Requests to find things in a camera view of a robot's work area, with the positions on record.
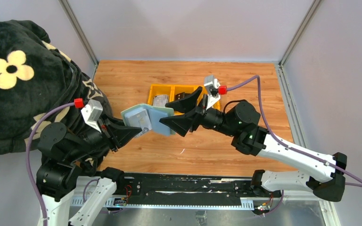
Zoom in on black floral blanket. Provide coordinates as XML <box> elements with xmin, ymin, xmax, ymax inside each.
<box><xmin>0</xmin><ymin>20</ymin><xmax>113</xmax><ymax>155</ymax></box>

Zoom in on middle yellow bin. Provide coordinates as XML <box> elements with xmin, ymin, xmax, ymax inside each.
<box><xmin>169</xmin><ymin>85</ymin><xmax>198</xmax><ymax>115</ymax></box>

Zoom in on purple cable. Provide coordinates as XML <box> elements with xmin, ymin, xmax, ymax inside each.
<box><xmin>25</xmin><ymin>98</ymin><xmax>85</xmax><ymax>226</ymax></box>
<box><xmin>218</xmin><ymin>75</ymin><xmax>362</xmax><ymax>195</ymax></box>

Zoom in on right yellow bin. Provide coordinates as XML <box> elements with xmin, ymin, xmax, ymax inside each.
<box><xmin>197</xmin><ymin>86</ymin><xmax>221</xmax><ymax>110</ymax></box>

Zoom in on left aluminium frame post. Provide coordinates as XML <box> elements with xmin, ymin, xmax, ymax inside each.
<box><xmin>58</xmin><ymin>0</ymin><xmax>99</xmax><ymax>68</ymax></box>

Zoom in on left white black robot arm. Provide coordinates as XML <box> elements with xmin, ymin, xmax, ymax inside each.
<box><xmin>36</xmin><ymin>115</ymin><xmax>141</xmax><ymax>226</ymax></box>

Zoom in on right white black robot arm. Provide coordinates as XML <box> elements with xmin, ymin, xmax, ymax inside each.
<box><xmin>160</xmin><ymin>87</ymin><xmax>347</xmax><ymax>202</ymax></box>

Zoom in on left yellow bin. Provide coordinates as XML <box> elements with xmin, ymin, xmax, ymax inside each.
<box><xmin>147</xmin><ymin>84</ymin><xmax>174</xmax><ymax>107</ymax></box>

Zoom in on right aluminium frame post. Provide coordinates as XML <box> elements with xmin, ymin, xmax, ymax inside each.
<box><xmin>279</xmin><ymin>0</ymin><xmax>324</xmax><ymax>67</ymax></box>

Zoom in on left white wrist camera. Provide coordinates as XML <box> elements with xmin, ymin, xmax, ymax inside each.
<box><xmin>81</xmin><ymin>99</ymin><xmax>103</xmax><ymax>133</ymax></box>

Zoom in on green card holder wallet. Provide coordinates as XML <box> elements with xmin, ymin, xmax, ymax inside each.
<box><xmin>121</xmin><ymin>104</ymin><xmax>175</xmax><ymax>137</ymax></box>

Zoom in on silver cards in left bin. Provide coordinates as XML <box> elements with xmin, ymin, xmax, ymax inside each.
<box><xmin>152</xmin><ymin>94</ymin><xmax>169</xmax><ymax>107</ymax></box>

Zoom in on black card holder in bin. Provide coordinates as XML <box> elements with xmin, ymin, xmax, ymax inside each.
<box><xmin>174</xmin><ymin>92</ymin><xmax>190</xmax><ymax>101</ymax></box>

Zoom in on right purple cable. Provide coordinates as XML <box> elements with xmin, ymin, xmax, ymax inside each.
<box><xmin>218</xmin><ymin>75</ymin><xmax>362</xmax><ymax>195</ymax></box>

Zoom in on yellow bin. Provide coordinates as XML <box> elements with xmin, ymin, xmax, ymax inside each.
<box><xmin>197</xmin><ymin>86</ymin><xmax>221</xmax><ymax>110</ymax></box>
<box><xmin>169</xmin><ymin>85</ymin><xmax>198</xmax><ymax>115</ymax></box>
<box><xmin>147</xmin><ymin>84</ymin><xmax>174</xmax><ymax>107</ymax></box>

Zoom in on aluminium frame post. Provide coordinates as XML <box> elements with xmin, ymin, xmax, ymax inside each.
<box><xmin>58</xmin><ymin>0</ymin><xmax>99</xmax><ymax>68</ymax></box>
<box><xmin>279</xmin><ymin>0</ymin><xmax>324</xmax><ymax>67</ymax></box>

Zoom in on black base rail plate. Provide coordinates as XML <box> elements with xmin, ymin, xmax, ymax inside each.
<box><xmin>114</xmin><ymin>173</ymin><xmax>281</xmax><ymax>207</ymax></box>

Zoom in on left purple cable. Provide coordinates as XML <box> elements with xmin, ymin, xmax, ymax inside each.
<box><xmin>25</xmin><ymin>98</ymin><xmax>85</xmax><ymax>226</ymax></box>

